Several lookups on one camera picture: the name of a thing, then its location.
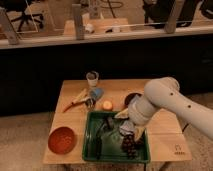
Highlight small orange fruit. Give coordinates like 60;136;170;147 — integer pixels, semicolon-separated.
102;101;113;111

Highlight black brush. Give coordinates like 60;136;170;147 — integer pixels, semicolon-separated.
95;117;114;159

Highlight orange bowl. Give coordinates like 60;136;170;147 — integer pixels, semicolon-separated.
48;127;77;155

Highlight white crumpled cloth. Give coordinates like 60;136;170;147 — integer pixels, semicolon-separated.
119;120;135;135

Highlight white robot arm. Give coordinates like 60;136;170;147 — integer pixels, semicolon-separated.
115;77;213;140

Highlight background wooden table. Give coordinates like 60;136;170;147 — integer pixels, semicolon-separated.
64;18;131;36

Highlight dark brown bowl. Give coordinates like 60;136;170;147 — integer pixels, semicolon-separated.
124;93;142;107

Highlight green plastic tray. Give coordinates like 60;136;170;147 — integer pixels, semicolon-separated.
82;111;150;163

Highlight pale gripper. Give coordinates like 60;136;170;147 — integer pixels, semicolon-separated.
114;109;145;141

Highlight dark purple grapes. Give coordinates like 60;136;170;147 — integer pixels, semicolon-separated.
121;134;144;159

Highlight wooden handled tool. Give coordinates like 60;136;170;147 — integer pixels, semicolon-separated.
63;89;89;112

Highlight black office chair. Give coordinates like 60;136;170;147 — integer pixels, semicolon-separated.
0;0;44;32

